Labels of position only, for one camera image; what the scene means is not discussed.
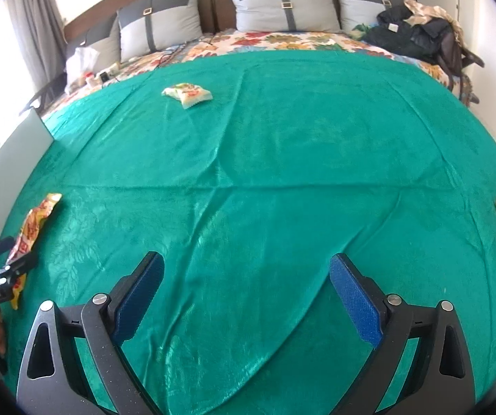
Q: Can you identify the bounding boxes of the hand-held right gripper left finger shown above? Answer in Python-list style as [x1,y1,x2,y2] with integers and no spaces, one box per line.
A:
[16,251,165,415]

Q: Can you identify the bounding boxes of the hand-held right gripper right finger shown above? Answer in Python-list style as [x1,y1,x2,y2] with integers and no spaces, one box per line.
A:
[329,253,477,415]

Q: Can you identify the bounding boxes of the yellow red snack packet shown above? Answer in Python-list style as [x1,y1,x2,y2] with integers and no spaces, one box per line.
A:
[7,193,63,311]

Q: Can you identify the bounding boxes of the white cardboard box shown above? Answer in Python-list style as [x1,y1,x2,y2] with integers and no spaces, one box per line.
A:
[0,108,55,251]

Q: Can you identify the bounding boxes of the pale yellow snack packet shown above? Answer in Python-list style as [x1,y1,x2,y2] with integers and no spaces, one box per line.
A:
[162,83,213,110]

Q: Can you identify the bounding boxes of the green blanket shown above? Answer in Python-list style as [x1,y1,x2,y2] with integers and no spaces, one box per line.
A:
[0,47,496,415]

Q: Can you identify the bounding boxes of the dark wooden chair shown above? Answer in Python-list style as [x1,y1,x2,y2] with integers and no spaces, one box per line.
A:
[25,73,68,115]

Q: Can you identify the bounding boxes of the clear plastic bag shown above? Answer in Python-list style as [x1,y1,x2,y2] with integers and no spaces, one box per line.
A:
[65,47,102,91]

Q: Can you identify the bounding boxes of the grey two-tone pillow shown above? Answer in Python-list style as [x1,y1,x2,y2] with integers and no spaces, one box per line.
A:
[223,0,341,33]
[117,0,203,63]
[329,0,417,33]
[65,15,121,91]

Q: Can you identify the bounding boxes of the grey curtain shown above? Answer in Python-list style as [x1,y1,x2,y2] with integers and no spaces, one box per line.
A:
[6,0,65,91]

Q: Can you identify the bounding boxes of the brown handbag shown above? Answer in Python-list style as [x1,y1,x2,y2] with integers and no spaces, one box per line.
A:
[438,21,486,91]

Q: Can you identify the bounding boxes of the black clothes pile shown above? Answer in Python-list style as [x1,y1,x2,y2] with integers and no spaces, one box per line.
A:
[362,5,451,63]

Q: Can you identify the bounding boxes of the floral bedsheet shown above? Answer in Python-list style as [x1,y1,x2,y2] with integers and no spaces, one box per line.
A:
[43,28,469,117]

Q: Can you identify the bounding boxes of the beige garment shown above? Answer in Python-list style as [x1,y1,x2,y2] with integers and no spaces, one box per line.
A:
[403,0,453,27]

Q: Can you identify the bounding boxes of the brown headboard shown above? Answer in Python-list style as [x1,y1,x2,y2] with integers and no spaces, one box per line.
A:
[63,0,417,46]

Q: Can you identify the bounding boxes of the black cable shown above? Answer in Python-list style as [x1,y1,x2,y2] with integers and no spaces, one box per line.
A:
[114,35,214,83]

